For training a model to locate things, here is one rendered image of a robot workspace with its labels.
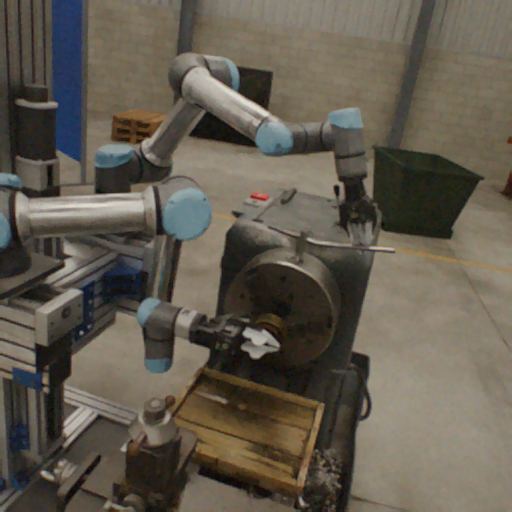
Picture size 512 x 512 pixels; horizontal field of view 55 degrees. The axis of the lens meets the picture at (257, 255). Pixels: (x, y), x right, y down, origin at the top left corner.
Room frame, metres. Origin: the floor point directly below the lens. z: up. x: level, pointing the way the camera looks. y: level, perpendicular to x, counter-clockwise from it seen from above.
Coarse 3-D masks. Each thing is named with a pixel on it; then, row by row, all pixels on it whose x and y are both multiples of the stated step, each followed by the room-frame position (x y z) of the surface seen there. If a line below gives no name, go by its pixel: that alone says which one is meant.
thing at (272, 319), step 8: (256, 320) 1.12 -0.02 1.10; (264, 320) 1.09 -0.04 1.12; (272, 320) 1.09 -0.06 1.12; (280, 320) 1.10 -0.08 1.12; (264, 328) 1.05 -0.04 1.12; (272, 328) 1.06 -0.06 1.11; (280, 328) 1.08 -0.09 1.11; (272, 336) 1.05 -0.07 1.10; (280, 336) 1.07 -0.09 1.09; (280, 344) 1.07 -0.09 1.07; (272, 352) 1.05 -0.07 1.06
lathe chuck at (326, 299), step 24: (264, 264) 1.21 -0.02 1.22; (288, 264) 1.19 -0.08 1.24; (312, 264) 1.24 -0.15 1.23; (240, 288) 1.22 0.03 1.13; (288, 288) 1.19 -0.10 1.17; (312, 288) 1.18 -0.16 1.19; (312, 312) 1.17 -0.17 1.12; (336, 312) 1.19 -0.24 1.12; (312, 336) 1.17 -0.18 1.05; (264, 360) 1.20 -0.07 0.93; (288, 360) 1.18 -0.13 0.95
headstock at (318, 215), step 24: (264, 192) 1.83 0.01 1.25; (240, 216) 1.48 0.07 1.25; (264, 216) 1.52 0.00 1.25; (288, 216) 1.56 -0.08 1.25; (312, 216) 1.60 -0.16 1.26; (336, 216) 1.65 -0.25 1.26; (240, 240) 1.39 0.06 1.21; (264, 240) 1.38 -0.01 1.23; (288, 240) 1.37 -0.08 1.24; (336, 240) 1.39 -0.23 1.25; (360, 240) 1.43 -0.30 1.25; (240, 264) 1.38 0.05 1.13; (336, 264) 1.32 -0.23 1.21; (360, 264) 1.31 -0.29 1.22; (360, 288) 1.30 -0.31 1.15; (216, 312) 1.40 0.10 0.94; (360, 312) 1.32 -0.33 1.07; (336, 336) 1.31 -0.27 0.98; (312, 360) 1.32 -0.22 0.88; (336, 360) 1.30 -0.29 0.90
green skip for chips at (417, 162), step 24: (384, 168) 6.25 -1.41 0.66; (408, 168) 5.49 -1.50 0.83; (432, 168) 6.83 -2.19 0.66; (456, 168) 6.21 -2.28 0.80; (384, 192) 6.14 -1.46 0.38; (408, 192) 5.58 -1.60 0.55; (432, 192) 5.60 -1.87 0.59; (456, 192) 5.62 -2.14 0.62; (408, 216) 5.66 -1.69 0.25; (432, 216) 5.68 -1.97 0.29; (456, 216) 5.70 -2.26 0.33
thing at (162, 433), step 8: (136, 416) 0.65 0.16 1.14; (168, 416) 0.66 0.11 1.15; (136, 424) 0.64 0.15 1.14; (144, 424) 0.63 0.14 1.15; (160, 424) 0.64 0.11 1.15; (168, 424) 0.64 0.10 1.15; (176, 424) 0.67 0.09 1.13; (136, 432) 0.63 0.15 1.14; (152, 432) 0.62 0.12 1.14; (160, 432) 0.63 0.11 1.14; (168, 432) 0.64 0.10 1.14; (176, 432) 0.65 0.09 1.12; (152, 440) 0.62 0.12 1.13; (160, 440) 0.62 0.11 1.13; (168, 440) 0.63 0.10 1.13
